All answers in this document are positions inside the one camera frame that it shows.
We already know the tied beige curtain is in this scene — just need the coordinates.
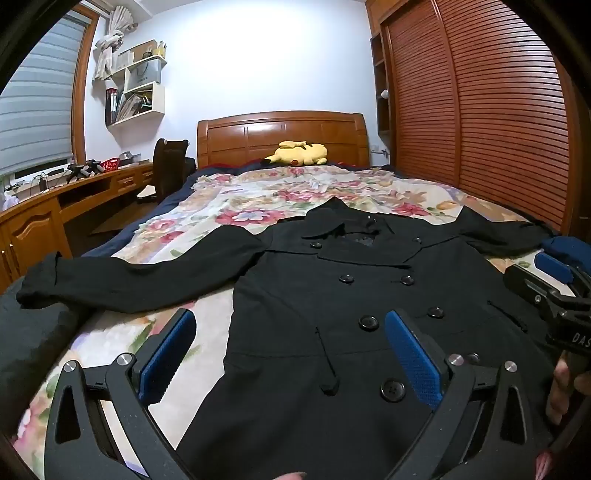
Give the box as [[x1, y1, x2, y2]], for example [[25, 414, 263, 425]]
[[93, 6, 134, 81]]

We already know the stack of books and papers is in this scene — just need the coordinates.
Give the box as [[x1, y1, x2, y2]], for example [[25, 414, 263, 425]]
[[117, 91, 153, 121]]

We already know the wooden window frame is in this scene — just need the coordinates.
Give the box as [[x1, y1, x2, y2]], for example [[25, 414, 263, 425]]
[[71, 0, 101, 165]]

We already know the white wall shelf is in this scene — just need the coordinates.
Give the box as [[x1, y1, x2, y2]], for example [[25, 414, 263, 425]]
[[95, 54, 167, 129]]

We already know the yellow plush toy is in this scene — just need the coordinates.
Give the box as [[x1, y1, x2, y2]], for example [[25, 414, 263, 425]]
[[263, 140, 328, 167]]

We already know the dark brown chair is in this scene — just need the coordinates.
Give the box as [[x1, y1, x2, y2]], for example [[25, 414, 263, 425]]
[[136, 137, 195, 205]]

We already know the navy blue bed sheet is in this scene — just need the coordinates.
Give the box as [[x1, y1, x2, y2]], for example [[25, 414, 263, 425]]
[[83, 168, 208, 257]]

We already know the wooden desk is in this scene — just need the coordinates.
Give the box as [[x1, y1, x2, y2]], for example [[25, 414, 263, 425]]
[[0, 159, 155, 294]]

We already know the wooden louvered wardrobe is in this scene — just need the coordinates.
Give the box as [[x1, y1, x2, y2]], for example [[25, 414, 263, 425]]
[[365, 0, 583, 232]]

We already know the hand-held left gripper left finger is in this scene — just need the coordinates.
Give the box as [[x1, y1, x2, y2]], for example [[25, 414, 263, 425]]
[[45, 308, 198, 480]]

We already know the person's right hand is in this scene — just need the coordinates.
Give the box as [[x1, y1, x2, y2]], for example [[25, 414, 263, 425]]
[[547, 355, 579, 425]]

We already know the black double-breasted coat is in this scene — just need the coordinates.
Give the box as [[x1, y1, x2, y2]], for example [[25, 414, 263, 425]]
[[16, 196, 561, 480]]

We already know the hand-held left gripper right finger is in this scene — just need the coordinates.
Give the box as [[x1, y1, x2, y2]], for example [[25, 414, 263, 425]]
[[384, 309, 550, 480]]

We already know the grey window blind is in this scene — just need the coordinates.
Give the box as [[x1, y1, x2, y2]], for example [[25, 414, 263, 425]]
[[0, 14, 88, 178]]

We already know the floral blanket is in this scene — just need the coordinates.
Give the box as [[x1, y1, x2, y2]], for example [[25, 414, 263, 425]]
[[14, 165, 546, 467]]

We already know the grey paper bag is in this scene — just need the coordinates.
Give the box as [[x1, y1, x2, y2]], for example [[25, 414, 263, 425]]
[[126, 60, 162, 92]]

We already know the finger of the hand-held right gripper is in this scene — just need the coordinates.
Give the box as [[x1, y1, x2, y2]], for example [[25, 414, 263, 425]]
[[534, 251, 591, 301], [503, 264, 578, 317]]

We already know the wooden bed headboard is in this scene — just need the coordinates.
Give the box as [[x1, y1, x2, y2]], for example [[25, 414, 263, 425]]
[[197, 111, 371, 169]]

